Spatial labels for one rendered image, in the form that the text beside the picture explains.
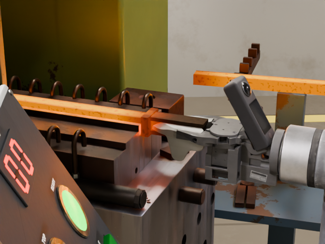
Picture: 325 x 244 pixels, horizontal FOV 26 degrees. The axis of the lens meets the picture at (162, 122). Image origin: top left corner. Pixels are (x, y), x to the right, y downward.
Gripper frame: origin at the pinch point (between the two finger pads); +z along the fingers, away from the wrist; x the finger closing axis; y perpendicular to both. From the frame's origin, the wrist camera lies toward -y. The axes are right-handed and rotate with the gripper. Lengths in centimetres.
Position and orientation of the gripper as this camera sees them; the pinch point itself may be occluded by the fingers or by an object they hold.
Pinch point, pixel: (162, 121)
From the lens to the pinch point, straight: 115.1
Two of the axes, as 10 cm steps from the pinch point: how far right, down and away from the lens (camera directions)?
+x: 3.6, -3.5, 8.7
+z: -9.3, -1.4, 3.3
